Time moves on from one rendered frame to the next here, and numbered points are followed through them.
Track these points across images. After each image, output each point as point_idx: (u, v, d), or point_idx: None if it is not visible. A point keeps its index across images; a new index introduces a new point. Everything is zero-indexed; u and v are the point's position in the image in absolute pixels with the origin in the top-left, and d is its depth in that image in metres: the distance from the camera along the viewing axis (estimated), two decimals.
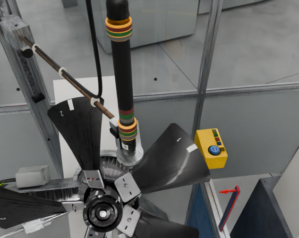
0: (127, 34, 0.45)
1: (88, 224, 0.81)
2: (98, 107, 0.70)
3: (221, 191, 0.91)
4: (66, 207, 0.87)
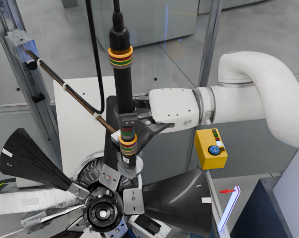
0: (128, 62, 0.49)
1: (84, 216, 0.81)
2: (100, 122, 0.74)
3: (221, 191, 0.91)
4: (71, 188, 0.87)
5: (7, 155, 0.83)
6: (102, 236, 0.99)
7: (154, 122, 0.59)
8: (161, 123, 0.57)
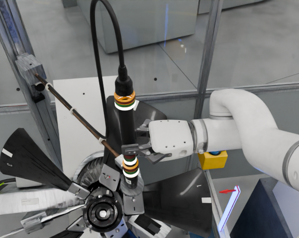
0: (131, 105, 0.56)
1: (84, 216, 0.81)
2: (105, 146, 0.81)
3: (221, 191, 0.91)
4: (71, 188, 0.87)
5: (7, 155, 0.83)
6: (102, 236, 0.99)
7: (153, 151, 0.67)
8: (159, 153, 0.65)
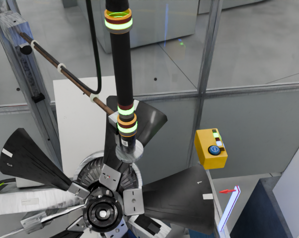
0: (126, 26, 0.44)
1: (84, 216, 0.81)
2: (97, 103, 0.69)
3: (221, 191, 0.91)
4: (71, 188, 0.87)
5: (7, 155, 0.83)
6: (102, 236, 0.99)
7: None
8: None
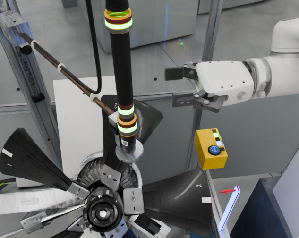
0: (126, 26, 0.44)
1: (96, 198, 0.81)
2: (97, 103, 0.69)
3: (221, 191, 0.91)
4: (111, 169, 0.87)
5: None
6: (102, 236, 0.99)
7: (208, 98, 0.55)
8: (218, 98, 0.53)
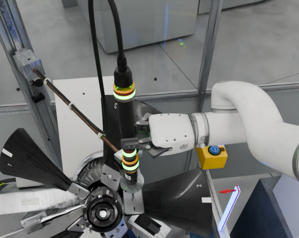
0: (131, 97, 0.54)
1: (96, 198, 0.81)
2: (104, 141, 0.80)
3: (221, 191, 0.91)
4: (111, 169, 0.87)
5: None
6: (102, 236, 0.99)
7: (153, 146, 0.65)
8: (160, 147, 0.63)
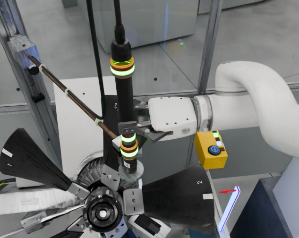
0: (129, 72, 0.50)
1: (96, 198, 0.81)
2: (101, 127, 0.75)
3: (221, 191, 0.91)
4: (111, 169, 0.87)
5: None
6: (102, 236, 0.99)
7: (153, 130, 0.61)
8: (159, 131, 0.59)
